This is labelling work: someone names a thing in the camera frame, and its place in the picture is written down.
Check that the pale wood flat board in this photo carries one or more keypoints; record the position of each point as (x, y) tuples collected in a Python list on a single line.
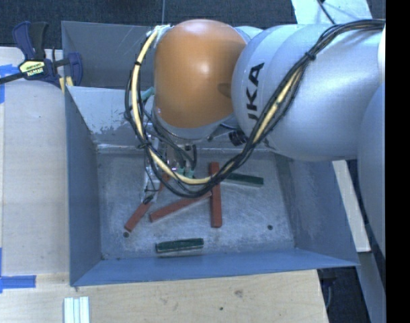
[(33, 180)]

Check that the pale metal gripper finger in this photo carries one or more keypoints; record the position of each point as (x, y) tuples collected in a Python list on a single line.
[(148, 188)]

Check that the dark green flat block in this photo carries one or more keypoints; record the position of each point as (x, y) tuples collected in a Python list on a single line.
[(247, 179), (179, 245)]

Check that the black cylinder on white bracket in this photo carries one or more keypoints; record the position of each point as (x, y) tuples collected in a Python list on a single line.
[(237, 137)]

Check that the grey metal bin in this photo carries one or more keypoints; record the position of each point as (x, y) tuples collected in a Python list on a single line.
[(198, 241)]

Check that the red-brown flat block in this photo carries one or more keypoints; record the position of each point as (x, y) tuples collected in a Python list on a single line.
[(136, 219), (216, 207), (174, 208)]

